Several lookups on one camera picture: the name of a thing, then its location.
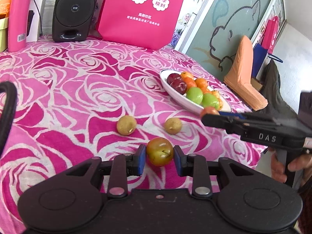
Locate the green apple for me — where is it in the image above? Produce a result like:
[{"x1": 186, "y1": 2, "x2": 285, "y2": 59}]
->
[
  {"x1": 186, "y1": 87, "x2": 204, "y2": 105},
  {"x1": 201, "y1": 93, "x2": 219, "y2": 109}
]

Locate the wrinkled dark orange tangerine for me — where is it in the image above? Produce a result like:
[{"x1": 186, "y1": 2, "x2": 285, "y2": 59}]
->
[{"x1": 183, "y1": 77, "x2": 197, "y2": 89}]

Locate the red-yellow plum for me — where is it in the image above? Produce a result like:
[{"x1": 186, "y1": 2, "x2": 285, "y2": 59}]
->
[{"x1": 146, "y1": 137, "x2": 174, "y2": 167}]

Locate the yellow orange fruit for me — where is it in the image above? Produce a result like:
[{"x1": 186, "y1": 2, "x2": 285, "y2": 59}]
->
[{"x1": 217, "y1": 98, "x2": 224, "y2": 111}]

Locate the person's right hand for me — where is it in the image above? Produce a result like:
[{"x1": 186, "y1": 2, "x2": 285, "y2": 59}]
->
[{"x1": 268, "y1": 147, "x2": 312, "y2": 186}]

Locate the white round plate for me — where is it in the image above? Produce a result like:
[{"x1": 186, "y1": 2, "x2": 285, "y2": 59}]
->
[{"x1": 160, "y1": 69, "x2": 232, "y2": 114}]

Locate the dark grey covered chair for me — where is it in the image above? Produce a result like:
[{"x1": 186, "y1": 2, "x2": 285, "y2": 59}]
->
[{"x1": 256, "y1": 60, "x2": 297, "y2": 118}]

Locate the yellow-green small plum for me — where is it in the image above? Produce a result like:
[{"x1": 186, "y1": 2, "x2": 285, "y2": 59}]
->
[{"x1": 211, "y1": 90, "x2": 220, "y2": 98}]

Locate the small orange tangerine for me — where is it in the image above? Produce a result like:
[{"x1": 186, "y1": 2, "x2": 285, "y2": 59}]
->
[{"x1": 201, "y1": 87, "x2": 212, "y2": 94}]

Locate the orange covered chair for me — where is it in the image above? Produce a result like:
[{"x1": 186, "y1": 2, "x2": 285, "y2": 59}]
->
[{"x1": 224, "y1": 35, "x2": 268, "y2": 111}]

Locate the orange tangerine back right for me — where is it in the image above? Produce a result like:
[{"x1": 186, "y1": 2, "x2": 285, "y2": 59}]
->
[{"x1": 195, "y1": 78, "x2": 208, "y2": 89}]

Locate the yellow-orange round orange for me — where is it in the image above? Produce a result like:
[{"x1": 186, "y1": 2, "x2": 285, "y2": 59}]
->
[{"x1": 180, "y1": 71, "x2": 194, "y2": 80}]

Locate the blue shopping bag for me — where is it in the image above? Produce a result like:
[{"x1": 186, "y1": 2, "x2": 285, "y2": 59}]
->
[{"x1": 251, "y1": 43, "x2": 284, "y2": 79}]

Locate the pink hanging bag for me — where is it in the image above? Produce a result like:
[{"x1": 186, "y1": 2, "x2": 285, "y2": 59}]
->
[{"x1": 261, "y1": 16, "x2": 279, "y2": 54}]

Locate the pink rose tablecloth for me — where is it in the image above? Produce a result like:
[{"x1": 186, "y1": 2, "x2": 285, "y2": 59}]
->
[{"x1": 1, "y1": 36, "x2": 264, "y2": 233}]

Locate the magenta tote bag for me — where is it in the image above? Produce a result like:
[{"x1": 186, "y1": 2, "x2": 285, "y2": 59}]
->
[{"x1": 96, "y1": 0, "x2": 183, "y2": 50}]

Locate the black speaker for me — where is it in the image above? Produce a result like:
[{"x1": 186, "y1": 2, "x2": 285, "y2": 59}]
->
[{"x1": 52, "y1": 0, "x2": 97, "y2": 42}]

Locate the orange detergent bag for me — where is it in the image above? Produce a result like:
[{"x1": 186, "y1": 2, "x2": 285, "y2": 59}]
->
[{"x1": 0, "y1": 0, "x2": 12, "y2": 19}]

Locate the pink thermos bottle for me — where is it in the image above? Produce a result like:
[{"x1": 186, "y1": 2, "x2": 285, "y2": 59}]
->
[{"x1": 8, "y1": 0, "x2": 30, "y2": 52}]

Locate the black cable loop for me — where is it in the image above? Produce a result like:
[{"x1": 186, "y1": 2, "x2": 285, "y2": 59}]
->
[{"x1": 0, "y1": 80, "x2": 18, "y2": 155}]

